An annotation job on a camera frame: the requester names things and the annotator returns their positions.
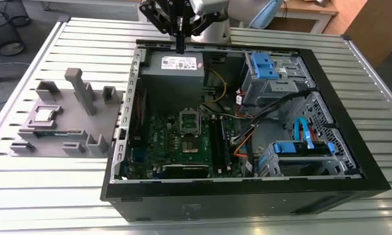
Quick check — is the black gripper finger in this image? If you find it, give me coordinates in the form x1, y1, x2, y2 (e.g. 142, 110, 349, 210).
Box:
139, 1, 182, 54
180, 11, 220, 54

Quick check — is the silver CPU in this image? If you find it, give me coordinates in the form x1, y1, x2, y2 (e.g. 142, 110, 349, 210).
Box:
34, 108, 59, 123

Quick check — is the CPU socket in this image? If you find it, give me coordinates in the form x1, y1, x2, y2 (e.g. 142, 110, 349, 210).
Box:
182, 136, 202, 154

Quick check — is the grey power supply unit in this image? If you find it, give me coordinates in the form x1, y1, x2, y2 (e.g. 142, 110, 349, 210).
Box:
139, 51, 206, 117

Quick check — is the wooden desk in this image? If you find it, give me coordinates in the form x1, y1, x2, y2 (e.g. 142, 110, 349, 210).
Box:
265, 0, 341, 35

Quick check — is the metal drive cage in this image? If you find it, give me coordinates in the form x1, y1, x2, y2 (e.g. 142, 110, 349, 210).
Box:
241, 51, 317, 107

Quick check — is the grey parts rack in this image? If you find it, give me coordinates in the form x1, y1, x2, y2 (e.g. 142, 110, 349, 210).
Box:
7, 68, 127, 159

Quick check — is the green motherboard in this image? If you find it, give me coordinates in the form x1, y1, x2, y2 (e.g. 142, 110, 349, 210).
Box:
119, 114, 246, 179

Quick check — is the brown wooden cabinet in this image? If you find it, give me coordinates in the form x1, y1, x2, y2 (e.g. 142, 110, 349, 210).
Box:
323, 0, 392, 70

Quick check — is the hard disk in blue carrier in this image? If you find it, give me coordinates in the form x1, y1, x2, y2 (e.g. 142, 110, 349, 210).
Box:
273, 141, 337, 157

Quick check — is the blue rear port connector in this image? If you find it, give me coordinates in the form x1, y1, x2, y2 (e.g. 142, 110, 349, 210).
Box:
132, 149, 146, 164

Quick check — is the black graphics card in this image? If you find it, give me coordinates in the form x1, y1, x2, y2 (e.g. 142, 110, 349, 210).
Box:
162, 163, 211, 179

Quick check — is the metal disk bay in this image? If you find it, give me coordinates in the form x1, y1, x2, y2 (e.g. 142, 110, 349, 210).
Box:
255, 141, 361, 178

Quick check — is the black PC case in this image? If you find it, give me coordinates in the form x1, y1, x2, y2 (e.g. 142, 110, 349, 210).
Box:
99, 38, 392, 223

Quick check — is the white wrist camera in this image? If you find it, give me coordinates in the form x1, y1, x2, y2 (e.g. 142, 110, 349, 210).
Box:
188, 0, 231, 16

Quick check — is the blue plastic drive bracket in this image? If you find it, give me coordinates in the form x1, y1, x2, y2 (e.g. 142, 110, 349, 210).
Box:
258, 68, 282, 80
253, 52, 277, 69

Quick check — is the yellow wire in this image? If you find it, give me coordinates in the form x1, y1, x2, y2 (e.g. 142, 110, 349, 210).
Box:
200, 68, 228, 105

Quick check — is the grey white wire bundle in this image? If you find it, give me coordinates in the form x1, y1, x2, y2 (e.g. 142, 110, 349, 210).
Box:
200, 102, 253, 120

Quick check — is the red orange wire bundle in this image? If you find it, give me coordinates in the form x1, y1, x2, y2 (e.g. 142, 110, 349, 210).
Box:
234, 89, 250, 118

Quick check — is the black cable bundle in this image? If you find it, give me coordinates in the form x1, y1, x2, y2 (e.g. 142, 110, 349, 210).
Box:
249, 90, 315, 128

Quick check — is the black wire mesh bin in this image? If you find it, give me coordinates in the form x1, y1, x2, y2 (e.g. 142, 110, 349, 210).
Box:
0, 0, 34, 27
0, 11, 27, 57

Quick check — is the white wire bundle with connector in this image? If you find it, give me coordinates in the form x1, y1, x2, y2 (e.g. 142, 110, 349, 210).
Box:
230, 123, 261, 145

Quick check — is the blue flat wire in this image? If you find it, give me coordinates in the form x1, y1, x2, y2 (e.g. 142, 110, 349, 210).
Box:
294, 117, 315, 150

